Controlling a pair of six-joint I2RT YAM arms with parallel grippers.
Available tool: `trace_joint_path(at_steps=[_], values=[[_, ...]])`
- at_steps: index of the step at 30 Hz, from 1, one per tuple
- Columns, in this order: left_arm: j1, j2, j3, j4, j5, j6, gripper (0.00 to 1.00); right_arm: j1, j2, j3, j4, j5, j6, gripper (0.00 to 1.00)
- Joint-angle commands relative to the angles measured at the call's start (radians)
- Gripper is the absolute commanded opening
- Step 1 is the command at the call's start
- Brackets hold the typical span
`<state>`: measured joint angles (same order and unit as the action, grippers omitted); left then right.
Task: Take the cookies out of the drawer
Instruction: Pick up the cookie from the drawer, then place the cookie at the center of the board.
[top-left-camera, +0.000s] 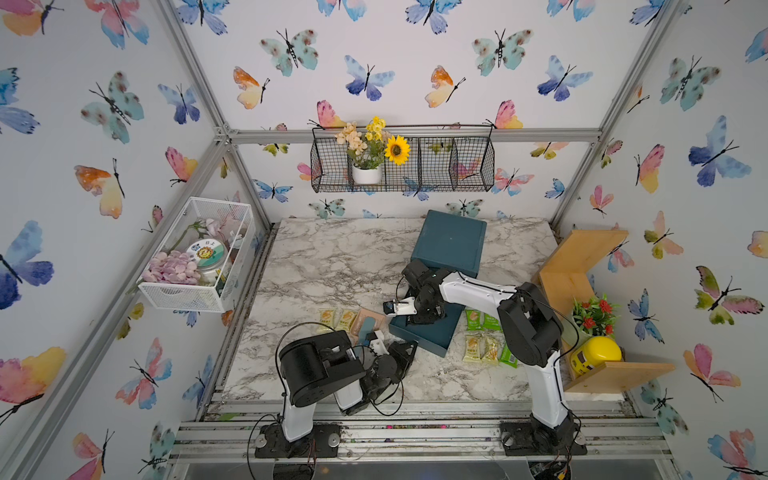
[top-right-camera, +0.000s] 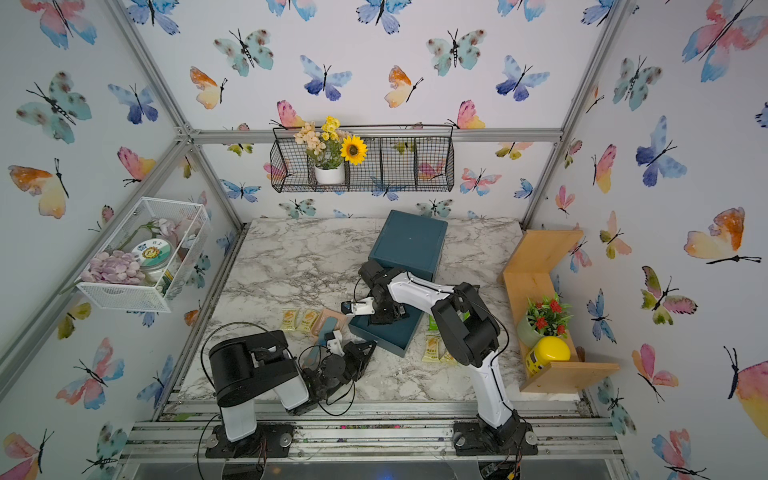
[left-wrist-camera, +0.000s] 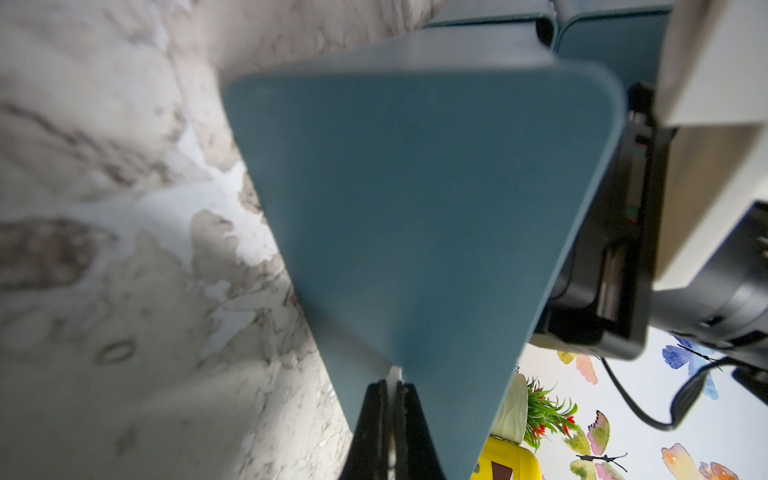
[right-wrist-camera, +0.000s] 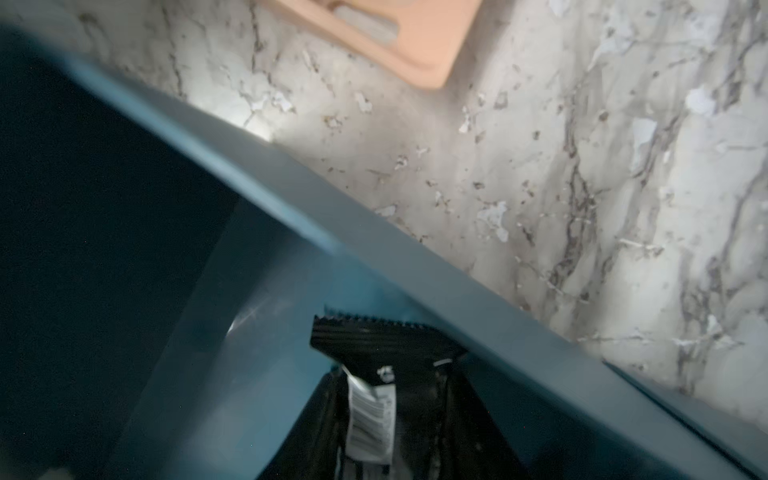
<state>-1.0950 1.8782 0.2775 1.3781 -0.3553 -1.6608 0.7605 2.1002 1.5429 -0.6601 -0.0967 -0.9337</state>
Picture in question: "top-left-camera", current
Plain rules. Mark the yellow toy on shelf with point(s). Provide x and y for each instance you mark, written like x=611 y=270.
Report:
x=594 y=352

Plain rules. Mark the white mesh wall basket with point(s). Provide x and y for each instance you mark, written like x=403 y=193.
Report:
x=232 y=223

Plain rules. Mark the wrist white camera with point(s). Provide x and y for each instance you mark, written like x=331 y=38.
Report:
x=404 y=307
x=376 y=342

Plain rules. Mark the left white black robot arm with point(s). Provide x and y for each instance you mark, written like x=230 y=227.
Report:
x=330 y=364

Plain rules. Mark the pink wooden brush tray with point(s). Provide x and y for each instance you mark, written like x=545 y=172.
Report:
x=380 y=320

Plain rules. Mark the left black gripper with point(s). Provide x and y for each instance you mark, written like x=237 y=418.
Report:
x=402 y=361

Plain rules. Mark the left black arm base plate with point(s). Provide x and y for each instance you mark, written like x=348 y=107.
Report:
x=269 y=441

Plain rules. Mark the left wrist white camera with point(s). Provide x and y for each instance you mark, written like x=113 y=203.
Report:
x=376 y=342

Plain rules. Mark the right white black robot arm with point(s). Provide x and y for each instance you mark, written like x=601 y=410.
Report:
x=530 y=326

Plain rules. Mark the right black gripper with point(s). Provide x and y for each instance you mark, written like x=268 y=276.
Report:
x=424 y=317

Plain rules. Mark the wooden wall shelf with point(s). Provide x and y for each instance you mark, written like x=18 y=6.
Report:
x=563 y=278

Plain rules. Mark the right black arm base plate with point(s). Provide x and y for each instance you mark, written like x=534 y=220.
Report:
x=534 y=438

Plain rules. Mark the teal handled brush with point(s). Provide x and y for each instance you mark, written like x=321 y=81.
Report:
x=368 y=326

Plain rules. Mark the dark teal drawer cabinet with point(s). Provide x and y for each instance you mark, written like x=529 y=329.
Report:
x=452 y=242

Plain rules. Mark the red flower green plant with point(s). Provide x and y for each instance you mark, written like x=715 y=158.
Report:
x=596 y=316

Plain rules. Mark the green cookie packet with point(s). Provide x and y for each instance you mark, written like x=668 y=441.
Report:
x=475 y=320
x=507 y=358
x=491 y=323

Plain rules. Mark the pink artificial flower bunch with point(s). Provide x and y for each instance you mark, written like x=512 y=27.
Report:
x=172 y=268

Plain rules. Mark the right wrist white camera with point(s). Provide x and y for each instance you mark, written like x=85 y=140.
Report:
x=404 y=307

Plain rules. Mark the white pot yellow flowers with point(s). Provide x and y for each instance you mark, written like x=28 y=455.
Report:
x=368 y=150

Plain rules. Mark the black wire wall basket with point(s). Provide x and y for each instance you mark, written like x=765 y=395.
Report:
x=442 y=158

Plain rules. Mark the round green label tin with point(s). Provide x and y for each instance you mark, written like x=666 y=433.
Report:
x=208 y=254

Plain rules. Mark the yellow cookie packet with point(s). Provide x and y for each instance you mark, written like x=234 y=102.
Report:
x=473 y=348
x=491 y=350
x=328 y=318
x=346 y=320

